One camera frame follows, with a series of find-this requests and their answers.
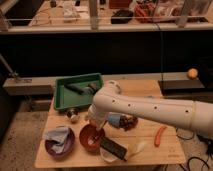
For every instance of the black bag on shelf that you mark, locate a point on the black bag on shelf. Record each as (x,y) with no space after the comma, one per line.
(121,16)

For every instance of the spoon in red bowl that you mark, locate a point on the spoon in red bowl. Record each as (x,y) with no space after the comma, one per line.
(95,137)

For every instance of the red bowl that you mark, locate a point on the red bowl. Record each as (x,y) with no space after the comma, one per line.
(85,138)

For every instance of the white small bowl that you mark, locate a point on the white small bowl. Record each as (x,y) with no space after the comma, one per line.
(107,156)

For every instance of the blue grey cloth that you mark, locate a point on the blue grey cloth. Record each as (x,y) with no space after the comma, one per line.
(59,135)

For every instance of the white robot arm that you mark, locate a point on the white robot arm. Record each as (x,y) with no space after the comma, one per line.
(190,115)

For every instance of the orange carrot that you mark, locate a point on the orange carrot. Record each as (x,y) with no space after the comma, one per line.
(158,135)

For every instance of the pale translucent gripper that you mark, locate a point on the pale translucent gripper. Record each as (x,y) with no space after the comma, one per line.
(98,125)

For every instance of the black rectangular remote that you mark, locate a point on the black rectangular remote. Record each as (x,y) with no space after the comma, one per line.
(113,147)

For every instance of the purple bowl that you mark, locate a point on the purple bowl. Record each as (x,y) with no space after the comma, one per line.
(69,145)

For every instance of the orange ball on ledge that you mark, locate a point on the orange ball on ledge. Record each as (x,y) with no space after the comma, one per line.
(192,73)

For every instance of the blue cup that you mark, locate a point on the blue cup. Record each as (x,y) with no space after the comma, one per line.
(114,120)

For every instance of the green plastic tray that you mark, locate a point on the green plastic tray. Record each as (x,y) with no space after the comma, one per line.
(65,98)

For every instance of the dark green cucumber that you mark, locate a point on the dark green cucumber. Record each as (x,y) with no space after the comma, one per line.
(74,89)

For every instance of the brown grey toy in tray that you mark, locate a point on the brown grey toy in tray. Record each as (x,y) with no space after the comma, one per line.
(91,89)

